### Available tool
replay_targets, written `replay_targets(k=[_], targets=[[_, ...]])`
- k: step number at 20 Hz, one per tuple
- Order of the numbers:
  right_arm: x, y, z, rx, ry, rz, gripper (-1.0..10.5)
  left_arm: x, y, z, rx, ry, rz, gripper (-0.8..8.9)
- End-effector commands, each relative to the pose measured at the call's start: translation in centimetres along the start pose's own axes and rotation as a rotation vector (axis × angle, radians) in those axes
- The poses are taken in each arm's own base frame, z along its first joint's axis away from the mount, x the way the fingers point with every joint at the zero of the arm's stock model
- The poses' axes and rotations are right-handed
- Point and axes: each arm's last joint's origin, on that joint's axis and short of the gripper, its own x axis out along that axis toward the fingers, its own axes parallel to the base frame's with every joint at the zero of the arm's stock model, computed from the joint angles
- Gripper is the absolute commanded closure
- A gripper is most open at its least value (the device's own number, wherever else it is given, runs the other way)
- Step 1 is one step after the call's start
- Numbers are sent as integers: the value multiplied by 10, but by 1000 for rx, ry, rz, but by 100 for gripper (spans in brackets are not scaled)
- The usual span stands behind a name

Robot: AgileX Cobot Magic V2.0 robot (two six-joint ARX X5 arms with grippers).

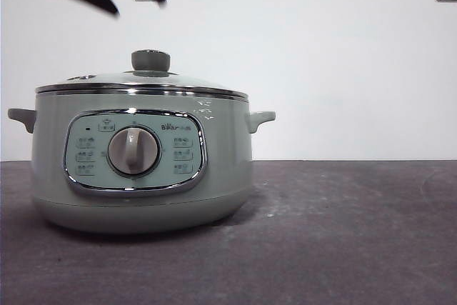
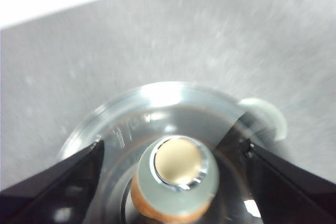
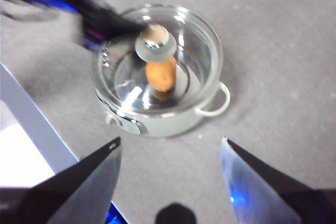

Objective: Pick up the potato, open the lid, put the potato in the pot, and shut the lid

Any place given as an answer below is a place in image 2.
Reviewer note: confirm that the glass lid with green knob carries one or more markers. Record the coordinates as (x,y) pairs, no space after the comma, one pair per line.
(176,161)

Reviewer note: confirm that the pale green electric pot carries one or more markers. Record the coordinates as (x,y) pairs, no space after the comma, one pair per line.
(275,119)

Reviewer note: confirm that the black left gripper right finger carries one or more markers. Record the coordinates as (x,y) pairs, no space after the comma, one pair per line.
(294,197)

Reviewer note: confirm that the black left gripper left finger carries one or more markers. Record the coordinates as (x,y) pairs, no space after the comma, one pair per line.
(52,195)

